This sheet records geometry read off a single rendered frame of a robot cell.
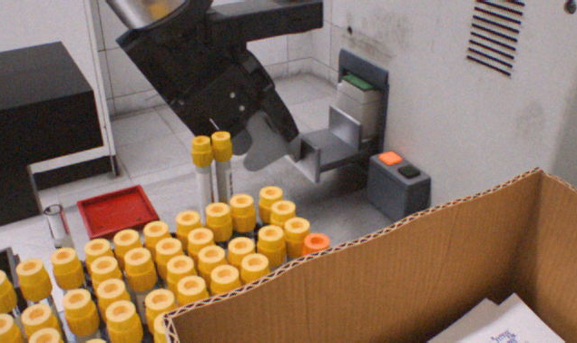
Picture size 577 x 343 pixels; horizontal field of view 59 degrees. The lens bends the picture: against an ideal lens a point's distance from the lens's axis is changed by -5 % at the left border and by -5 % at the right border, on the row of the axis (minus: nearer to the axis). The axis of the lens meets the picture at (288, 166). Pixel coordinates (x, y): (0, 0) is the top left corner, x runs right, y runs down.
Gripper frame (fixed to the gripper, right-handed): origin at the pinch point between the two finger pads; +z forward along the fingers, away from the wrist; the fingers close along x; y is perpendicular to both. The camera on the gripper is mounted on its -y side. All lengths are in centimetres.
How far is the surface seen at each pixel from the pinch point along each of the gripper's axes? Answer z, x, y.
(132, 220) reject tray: -4.6, -2.2, 17.0
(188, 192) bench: -1.2, -4.3, 11.4
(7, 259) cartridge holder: -12.6, 1.5, 25.8
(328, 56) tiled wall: 136, -202, -82
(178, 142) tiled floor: 99, -174, 13
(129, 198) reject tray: -4.3, -6.1, 16.4
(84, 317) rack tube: -17.5, 19.8, 17.6
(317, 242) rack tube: -11.1, 20.7, 5.8
